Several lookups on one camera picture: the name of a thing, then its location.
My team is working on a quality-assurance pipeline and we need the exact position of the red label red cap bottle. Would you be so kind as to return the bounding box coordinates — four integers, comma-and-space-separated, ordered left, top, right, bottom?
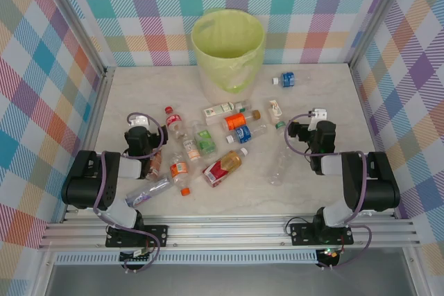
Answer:
164, 105, 185, 140

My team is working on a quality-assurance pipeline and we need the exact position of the small brown bottle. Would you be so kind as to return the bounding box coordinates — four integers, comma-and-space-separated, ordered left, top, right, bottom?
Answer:
147, 150, 164, 181

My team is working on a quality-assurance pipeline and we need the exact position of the small white printed bottle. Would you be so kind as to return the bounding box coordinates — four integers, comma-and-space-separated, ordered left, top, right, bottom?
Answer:
267, 99, 284, 117

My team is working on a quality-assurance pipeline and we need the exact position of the large clear green cap bottle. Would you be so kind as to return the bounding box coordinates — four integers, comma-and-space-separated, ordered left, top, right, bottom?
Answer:
266, 121, 300, 186

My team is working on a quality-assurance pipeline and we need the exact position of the crushed purple label bottle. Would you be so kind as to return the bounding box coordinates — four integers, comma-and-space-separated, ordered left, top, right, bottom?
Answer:
124, 176, 174, 209

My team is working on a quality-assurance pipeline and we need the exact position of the short blue label bottle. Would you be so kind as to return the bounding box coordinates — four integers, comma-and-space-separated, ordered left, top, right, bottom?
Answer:
271, 71, 312, 89

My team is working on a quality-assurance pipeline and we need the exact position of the white green label bottle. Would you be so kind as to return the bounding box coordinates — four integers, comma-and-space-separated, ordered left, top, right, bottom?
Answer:
202, 100, 252, 126

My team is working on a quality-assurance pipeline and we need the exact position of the yellow-green trash bin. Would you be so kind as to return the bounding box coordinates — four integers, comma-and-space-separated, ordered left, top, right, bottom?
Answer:
190, 8, 266, 94

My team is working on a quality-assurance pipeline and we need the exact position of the white orange label clear bottle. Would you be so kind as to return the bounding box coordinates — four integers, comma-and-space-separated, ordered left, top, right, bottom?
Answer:
180, 137, 202, 164

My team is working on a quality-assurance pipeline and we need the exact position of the green label clear bottle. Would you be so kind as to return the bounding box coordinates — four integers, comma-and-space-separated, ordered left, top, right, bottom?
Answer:
191, 121, 218, 157

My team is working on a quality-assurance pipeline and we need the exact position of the blue label white cap bottle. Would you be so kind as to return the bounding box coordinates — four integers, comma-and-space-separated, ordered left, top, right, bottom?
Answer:
225, 123, 268, 145

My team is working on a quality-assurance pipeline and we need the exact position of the orange label brown cap bottle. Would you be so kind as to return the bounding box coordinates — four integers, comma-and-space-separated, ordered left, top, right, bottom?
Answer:
223, 109, 262, 131

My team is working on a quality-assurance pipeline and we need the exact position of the red label amber liquid bottle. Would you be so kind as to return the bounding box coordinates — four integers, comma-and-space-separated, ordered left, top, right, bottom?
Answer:
202, 146, 249, 189

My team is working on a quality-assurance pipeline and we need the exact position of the small circuit board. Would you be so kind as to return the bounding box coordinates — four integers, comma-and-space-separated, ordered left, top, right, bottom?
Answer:
317, 247, 341, 263
119, 250, 152, 263

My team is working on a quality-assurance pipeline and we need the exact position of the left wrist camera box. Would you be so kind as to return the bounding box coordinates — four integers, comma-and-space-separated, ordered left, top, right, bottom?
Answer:
128, 114, 151, 128

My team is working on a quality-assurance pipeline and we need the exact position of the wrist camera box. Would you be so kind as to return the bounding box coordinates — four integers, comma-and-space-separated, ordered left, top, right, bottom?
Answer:
310, 107, 329, 125
128, 114, 151, 128

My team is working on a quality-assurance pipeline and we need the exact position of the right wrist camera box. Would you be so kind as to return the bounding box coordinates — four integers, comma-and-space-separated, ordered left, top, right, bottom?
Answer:
310, 107, 329, 125

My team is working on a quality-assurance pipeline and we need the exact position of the aluminium side rail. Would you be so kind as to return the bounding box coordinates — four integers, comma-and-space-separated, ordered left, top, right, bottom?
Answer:
60, 66, 117, 224

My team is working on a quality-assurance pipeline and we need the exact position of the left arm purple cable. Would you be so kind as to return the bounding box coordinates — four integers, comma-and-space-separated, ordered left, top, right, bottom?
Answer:
92, 112, 169, 272

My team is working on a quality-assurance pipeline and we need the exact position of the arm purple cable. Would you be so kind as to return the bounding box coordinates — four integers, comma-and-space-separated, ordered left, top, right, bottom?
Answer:
284, 112, 374, 269
92, 112, 169, 272

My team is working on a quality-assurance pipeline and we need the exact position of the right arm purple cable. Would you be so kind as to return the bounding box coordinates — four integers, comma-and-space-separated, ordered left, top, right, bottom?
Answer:
284, 112, 374, 269

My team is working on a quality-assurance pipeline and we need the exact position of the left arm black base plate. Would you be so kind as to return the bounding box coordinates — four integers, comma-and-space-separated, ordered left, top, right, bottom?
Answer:
105, 225, 169, 249

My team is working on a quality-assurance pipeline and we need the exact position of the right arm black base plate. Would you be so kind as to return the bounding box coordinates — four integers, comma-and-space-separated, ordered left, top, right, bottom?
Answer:
289, 223, 355, 246

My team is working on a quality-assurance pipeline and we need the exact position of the aluminium mounting rail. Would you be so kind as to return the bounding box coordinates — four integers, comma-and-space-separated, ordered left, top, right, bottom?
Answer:
37, 214, 421, 250

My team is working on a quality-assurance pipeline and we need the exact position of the aluminium frame post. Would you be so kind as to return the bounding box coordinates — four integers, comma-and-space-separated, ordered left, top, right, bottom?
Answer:
40, 0, 117, 80
348, 0, 419, 70

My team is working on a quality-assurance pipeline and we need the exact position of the slotted grey cable duct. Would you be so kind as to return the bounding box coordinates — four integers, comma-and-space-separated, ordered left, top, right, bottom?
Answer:
55, 252, 318, 266

